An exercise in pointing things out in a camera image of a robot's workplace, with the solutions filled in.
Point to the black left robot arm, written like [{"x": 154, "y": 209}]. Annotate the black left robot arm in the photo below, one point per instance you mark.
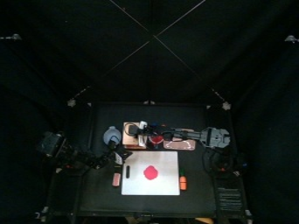
[{"x": 77, "y": 159}]

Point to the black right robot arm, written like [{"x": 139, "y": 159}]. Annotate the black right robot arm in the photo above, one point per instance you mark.
[{"x": 194, "y": 134}]

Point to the pale blue bowl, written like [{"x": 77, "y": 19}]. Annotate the pale blue bowl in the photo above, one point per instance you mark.
[{"x": 111, "y": 134}]

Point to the red flat dough piece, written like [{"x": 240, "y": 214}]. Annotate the red flat dough piece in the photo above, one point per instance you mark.
[{"x": 151, "y": 172}]

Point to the red toy piece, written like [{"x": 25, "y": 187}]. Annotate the red toy piece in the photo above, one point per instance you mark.
[{"x": 155, "y": 139}]

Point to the wooden toy cabinet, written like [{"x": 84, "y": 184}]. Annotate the wooden toy cabinet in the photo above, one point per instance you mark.
[{"x": 128, "y": 141}]

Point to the pink tray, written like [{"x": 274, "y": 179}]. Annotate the pink tray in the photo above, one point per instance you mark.
[{"x": 179, "y": 145}]

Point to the pink rectangular block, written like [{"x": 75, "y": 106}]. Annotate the pink rectangular block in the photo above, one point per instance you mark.
[{"x": 116, "y": 179}]

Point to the orange toy carrot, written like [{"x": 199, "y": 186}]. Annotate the orange toy carrot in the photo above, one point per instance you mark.
[{"x": 182, "y": 182}]

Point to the black printed label sticker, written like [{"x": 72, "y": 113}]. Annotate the black printed label sticker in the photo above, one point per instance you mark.
[{"x": 230, "y": 198}]

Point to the tan object beyond table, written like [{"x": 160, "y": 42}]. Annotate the tan object beyond table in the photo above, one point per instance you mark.
[{"x": 204, "y": 220}]

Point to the metal frame clamp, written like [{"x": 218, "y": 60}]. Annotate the metal frame clamp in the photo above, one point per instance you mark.
[
  {"x": 226, "y": 105},
  {"x": 291, "y": 38},
  {"x": 13, "y": 37},
  {"x": 148, "y": 102},
  {"x": 71, "y": 102}
]

